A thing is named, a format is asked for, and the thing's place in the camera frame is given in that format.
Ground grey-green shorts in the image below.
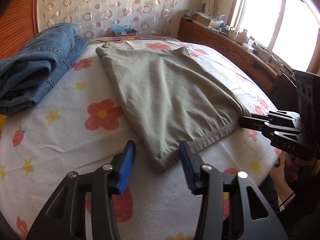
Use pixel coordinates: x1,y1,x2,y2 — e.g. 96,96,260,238
96,43,249,174

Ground wooden sideboard cabinet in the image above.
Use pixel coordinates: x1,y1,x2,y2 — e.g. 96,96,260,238
177,18,297,100

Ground pink bottle on sideboard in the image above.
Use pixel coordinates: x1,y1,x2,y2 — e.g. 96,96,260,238
236,29,248,44

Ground white jar on sideboard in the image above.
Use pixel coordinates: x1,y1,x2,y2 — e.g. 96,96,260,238
228,28,238,41

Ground white floral towel blanket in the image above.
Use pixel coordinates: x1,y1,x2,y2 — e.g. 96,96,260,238
1,40,281,239

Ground cardboard box on sideboard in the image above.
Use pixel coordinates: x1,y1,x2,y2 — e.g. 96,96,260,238
196,15,221,29

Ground floral bed sheet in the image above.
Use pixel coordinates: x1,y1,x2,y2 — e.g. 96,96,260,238
88,35,178,45

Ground folded blue jeans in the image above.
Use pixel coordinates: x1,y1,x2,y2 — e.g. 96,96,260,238
1,23,88,115

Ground cardboard box with blue cloth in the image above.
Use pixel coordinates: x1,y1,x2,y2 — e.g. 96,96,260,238
112,25,137,37

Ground circle patterned sheer curtain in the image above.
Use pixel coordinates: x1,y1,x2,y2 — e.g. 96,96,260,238
37,0,178,39

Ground wooden louvered wardrobe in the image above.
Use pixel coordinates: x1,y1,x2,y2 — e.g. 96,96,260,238
1,0,39,59

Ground window with wooden frame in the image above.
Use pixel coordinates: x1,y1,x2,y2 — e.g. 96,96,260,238
231,0,319,71

